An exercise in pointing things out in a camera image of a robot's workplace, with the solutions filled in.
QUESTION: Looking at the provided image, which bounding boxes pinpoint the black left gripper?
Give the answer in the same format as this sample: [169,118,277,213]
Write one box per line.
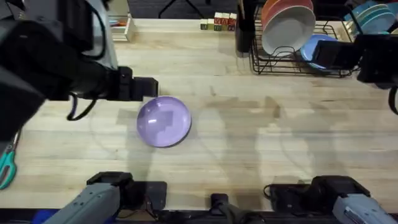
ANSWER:
[106,66,159,102]

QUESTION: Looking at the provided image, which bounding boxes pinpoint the blue plate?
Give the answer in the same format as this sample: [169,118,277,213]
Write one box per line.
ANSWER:
[299,34,339,70]

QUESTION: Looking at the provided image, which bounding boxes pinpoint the purple plate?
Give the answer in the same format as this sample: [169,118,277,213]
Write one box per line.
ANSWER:
[136,95,192,148]

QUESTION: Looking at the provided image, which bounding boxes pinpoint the grey plate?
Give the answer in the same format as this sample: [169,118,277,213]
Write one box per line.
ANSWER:
[261,5,317,57]

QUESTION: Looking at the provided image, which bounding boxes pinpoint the pink plate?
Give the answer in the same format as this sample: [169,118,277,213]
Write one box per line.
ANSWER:
[262,0,315,23]

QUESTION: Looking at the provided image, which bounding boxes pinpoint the orange plate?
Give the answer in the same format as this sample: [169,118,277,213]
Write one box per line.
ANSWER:
[261,0,280,20]

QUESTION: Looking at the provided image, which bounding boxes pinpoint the white box with items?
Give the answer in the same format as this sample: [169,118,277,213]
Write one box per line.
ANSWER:
[108,13,137,43]

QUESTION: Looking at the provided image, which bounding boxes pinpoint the stack of blue plates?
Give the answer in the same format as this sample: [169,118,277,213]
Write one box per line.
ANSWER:
[343,0,398,35]

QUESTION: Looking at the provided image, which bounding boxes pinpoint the black cutlery holder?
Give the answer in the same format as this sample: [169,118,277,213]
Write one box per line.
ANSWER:
[234,0,257,54]

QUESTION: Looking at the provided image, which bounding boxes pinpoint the row of toy blocks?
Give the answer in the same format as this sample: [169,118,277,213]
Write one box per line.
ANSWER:
[200,12,238,32]

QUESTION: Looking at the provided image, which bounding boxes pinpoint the black wire dish rack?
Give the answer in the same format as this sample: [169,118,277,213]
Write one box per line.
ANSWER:
[249,4,363,78]

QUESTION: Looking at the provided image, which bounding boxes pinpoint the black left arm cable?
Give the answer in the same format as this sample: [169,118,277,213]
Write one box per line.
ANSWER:
[66,92,98,122]

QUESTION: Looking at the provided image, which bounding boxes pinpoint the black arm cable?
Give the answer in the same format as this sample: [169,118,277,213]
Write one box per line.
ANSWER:
[66,92,98,122]
[387,86,398,116]

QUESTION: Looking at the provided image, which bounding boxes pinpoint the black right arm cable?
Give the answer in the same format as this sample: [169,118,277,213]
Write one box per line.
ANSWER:
[387,86,398,116]

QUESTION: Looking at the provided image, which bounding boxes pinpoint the black rail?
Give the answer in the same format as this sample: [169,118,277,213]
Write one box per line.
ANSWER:
[0,207,398,224]

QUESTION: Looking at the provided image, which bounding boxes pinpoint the teal handled scissors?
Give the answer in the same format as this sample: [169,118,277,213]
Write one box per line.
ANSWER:
[0,129,22,190]

